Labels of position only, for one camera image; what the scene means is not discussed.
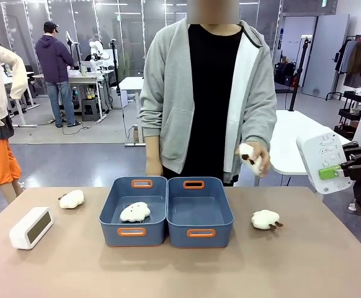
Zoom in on white sheep plush toy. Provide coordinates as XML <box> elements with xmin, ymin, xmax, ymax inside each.
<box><xmin>251</xmin><ymin>209</ymin><xmax>284</xmax><ymax>231</ymax></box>
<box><xmin>238</xmin><ymin>143</ymin><xmax>263</xmax><ymax>174</ymax></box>
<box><xmin>58</xmin><ymin>189</ymin><xmax>86</xmax><ymax>209</ymax></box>
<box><xmin>119</xmin><ymin>201</ymin><xmax>151</xmax><ymax>224</ymax></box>

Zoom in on person's left forearm, grey sleeve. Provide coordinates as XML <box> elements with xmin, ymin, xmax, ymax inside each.
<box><xmin>238</xmin><ymin>99</ymin><xmax>278</xmax><ymax>150</ymax></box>

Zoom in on person's right forearm, grey sleeve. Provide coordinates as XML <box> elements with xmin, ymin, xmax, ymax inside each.
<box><xmin>138</xmin><ymin>111</ymin><xmax>166</xmax><ymax>156</ymax></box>

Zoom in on person's left hand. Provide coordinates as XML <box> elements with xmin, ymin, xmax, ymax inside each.
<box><xmin>241</xmin><ymin>142</ymin><xmax>272</xmax><ymax>179</ymax></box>

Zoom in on person's right hand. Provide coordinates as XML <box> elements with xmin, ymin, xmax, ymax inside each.
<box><xmin>145</xmin><ymin>153</ymin><xmax>164</xmax><ymax>177</ymax></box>

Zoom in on black rolling cart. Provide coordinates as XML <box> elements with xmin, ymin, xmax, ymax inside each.
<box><xmin>334</xmin><ymin>90</ymin><xmax>361</xmax><ymax>140</ymax></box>

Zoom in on white round-cornered table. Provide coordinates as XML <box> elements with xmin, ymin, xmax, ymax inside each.
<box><xmin>269</xmin><ymin>109</ymin><xmax>352</xmax><ymax>187</ymax></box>

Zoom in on clothes rack with garments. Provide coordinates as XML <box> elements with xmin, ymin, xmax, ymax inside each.
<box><xmin>334</xmin><ymin>34</ymin><xmax>361</xmax><ymax>88</ymax></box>

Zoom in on tall black tripod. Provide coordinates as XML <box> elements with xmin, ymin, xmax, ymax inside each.
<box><xmin>287</xmin><ymin>35</ymin><xmax>312</xmax><ymax>112</ymax></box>

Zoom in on black bags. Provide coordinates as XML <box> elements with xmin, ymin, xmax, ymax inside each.
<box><xmin>274</xmin><ymin>61</ymin><xmax>300</xmax><ymax>88</ymax></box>

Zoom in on person in grey hoodie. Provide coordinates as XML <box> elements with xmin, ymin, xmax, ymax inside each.
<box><xmin>138</xmin><ymin>12</ymin><xmax>278</xmax><ymax>187</ymax></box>

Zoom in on white rectangular table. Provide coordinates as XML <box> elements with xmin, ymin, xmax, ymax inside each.
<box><xmin>118</xmin><ymin>76</ymin><xmax>146</xmax><ymax>147</ymax></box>

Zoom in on grey step stool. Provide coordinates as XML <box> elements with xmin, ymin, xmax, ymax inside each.
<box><xmin>81</xmin><ymin>98</ymin><xmax>102</xmax><ymax>123</ymax></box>

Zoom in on white workbench desk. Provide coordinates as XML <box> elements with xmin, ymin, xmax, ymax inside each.
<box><xmin>68</xmin><ymin>66</ymin><xmax>115</xmax><ymax>122</ymax></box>

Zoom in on white humanoid robot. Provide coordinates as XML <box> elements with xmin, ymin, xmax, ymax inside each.
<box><xmin>89</xmin><ymin>37</ymin><xmax>111</xmax><ymax>71</ymax></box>

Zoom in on man in purple hoodie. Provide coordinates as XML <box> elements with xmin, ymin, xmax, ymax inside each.
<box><xmin>35</xmin><ymin>20</ymin><xmax>82</xmax><ymax>129</ymax></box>

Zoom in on white desk with metal legs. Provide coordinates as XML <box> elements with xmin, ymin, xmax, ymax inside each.
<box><xmin>2</xmin><ymin>70</ymin><xmax>41</xmax><ymax>129</ymax></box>

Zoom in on blue basket, orange handles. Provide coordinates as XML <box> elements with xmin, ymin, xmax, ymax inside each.
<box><xmin>166</xmin><ymin>176</ymin><xmax>234</xmax><ymax>249</ymax></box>
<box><xmin>99</xmin><ymin>176</ymin><xmax>169</xmax><ymax>248</ymax></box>

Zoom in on black camera stand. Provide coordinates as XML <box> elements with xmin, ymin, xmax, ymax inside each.
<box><xmin>109</xmin><ymin>38</ymin><xmax>122</xmax><ymax>94</ymax></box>

